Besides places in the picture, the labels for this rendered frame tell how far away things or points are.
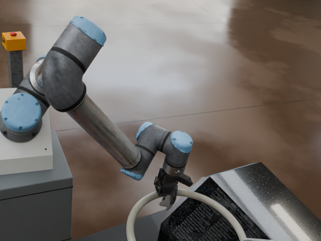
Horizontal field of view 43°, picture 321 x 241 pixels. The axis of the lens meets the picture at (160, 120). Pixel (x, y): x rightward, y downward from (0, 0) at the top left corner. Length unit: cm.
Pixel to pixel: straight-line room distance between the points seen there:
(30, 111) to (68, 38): 58
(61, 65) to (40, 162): 90
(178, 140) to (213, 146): 224
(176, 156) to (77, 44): 64
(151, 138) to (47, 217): 76
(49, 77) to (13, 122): 56
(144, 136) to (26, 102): 49
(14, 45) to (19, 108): 110
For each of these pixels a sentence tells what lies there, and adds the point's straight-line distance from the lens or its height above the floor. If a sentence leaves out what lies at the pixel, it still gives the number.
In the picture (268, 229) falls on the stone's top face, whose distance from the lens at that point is 193.
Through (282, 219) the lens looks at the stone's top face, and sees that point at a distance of 201.
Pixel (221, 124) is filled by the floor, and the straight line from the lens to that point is 414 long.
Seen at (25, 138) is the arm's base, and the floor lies 103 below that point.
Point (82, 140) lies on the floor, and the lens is 362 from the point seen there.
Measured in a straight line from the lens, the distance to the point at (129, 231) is 158.
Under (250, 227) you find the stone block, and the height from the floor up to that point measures 83.
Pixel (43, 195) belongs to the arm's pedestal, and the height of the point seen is 77.
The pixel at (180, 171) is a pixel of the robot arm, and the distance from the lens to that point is 165.
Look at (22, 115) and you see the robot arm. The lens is 170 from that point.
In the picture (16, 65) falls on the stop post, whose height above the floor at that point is 89.
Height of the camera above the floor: 216
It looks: 33 degrees down
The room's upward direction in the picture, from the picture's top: 10 degrees clockwise
